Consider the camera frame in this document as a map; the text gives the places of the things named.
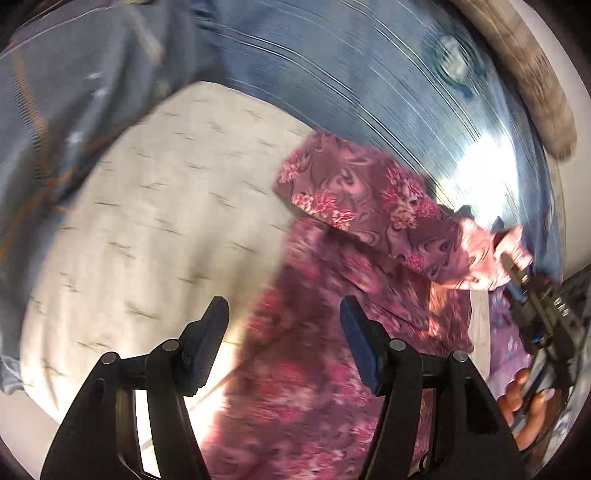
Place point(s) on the white leaf print bed sheet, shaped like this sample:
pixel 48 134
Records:
pixel 138 207

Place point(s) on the purple floral garment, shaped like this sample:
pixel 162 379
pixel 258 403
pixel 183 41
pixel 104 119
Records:
pixel 369 198

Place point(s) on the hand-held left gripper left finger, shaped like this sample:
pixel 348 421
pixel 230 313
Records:
pixel 213 339

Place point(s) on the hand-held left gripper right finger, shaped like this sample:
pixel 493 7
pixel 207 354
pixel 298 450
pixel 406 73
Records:
pixel 358 341

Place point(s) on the lilac floral shirt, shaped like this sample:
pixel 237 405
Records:
pixel 503 344

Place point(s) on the blue plaid blanket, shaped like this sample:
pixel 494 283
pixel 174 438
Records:
pixel 346 69

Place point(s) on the grey-blue striped cloth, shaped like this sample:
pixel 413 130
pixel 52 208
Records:
pixel 69 92

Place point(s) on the person's right hand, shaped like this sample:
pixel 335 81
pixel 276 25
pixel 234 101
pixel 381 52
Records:
pixel 517 401

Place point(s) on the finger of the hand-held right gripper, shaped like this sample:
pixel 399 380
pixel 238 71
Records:
pixel 513 274

